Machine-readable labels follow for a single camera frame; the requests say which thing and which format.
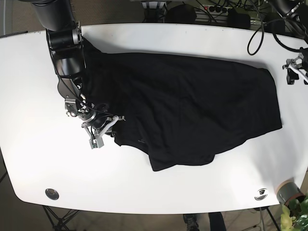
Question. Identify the grey plant pot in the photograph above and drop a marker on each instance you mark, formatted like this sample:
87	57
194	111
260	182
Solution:
288	191

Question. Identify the left metal table grommet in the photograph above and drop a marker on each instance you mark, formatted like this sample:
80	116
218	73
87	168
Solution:
52	194

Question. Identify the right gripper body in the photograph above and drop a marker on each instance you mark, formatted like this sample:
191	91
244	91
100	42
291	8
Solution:
94	122

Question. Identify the right metal table grommet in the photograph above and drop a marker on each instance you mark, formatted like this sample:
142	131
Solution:
261	194

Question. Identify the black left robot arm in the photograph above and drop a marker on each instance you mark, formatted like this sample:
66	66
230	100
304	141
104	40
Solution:
294	13

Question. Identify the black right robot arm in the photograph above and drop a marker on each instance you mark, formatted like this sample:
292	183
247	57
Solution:
66	49

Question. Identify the green potted plant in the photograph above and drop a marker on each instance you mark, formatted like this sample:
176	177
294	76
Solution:
294	217

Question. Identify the person's dark shoes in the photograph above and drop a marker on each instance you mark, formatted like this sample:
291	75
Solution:
191	222

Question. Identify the plain black T-shirt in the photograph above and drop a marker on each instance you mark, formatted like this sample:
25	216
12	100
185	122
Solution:
180	110

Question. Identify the metal table grommet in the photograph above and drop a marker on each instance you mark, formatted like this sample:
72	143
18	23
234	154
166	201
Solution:
261	194
52	194

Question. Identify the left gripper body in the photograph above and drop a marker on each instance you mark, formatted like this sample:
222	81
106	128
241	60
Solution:
297	68

